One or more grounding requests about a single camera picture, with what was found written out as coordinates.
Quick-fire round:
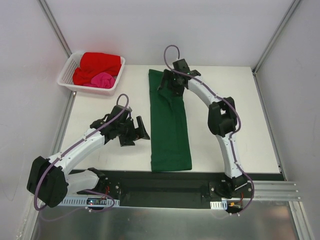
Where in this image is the white plastic basket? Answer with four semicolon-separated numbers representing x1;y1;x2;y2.
57;51;126;96

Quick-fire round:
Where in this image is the aluminium frame post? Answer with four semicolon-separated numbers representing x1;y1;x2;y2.
37;0;72;58
252;0;303;76

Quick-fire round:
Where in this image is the green t shirt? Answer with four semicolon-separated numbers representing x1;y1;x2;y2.
148;69;192;172

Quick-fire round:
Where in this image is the right aluminium frame post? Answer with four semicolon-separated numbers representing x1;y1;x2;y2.
252;0;303;76

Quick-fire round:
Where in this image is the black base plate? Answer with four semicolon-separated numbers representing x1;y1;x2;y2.
69;168;286;210

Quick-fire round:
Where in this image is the left aluminium frame post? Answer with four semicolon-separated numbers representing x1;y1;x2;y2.
37;0;72;58

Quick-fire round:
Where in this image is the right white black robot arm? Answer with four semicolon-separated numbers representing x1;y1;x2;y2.
158;59;250;199

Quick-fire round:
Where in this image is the right white cable duct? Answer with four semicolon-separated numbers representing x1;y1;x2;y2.
210;200;228;210

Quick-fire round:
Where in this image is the left white cable duct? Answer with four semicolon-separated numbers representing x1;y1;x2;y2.
58;196;120;207

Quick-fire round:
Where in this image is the pink t shirt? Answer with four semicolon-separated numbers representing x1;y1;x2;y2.
83;72;116;89

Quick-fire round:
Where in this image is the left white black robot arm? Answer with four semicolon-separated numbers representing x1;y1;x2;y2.
26;104;150;208

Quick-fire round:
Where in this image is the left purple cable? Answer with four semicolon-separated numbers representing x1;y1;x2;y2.
33;93;131;222

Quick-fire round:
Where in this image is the aluminium front rail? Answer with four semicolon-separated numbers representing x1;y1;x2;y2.
253;180;302;202

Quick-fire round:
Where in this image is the red t shirt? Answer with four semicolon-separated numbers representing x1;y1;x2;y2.
72;52;121;86

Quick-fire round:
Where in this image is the white cable duct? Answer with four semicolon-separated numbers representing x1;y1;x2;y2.
210;200;228;210
58;196;120;207

